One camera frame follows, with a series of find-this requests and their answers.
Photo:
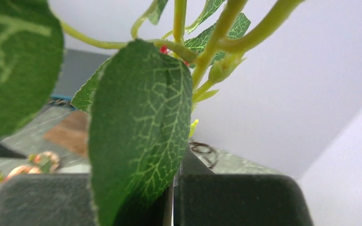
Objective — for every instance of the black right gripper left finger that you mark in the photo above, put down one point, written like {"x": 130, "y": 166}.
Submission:
{"x": 77, "y": 200}

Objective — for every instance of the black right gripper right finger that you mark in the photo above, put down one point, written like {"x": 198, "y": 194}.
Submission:
{"x": 203, "y": 198}

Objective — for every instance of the brown satin ribbon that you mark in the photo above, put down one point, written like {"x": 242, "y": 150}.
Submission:
{"x": 206, "y": 152}

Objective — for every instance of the pink flower bouquet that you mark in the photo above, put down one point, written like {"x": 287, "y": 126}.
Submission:
{"x": 44, "y": 163}

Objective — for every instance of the brown wooden board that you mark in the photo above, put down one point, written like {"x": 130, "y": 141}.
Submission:
{"x": 71, "y": 133}

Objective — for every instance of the grey network switch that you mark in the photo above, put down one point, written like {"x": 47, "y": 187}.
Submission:
{"x": 78, "y": 67}

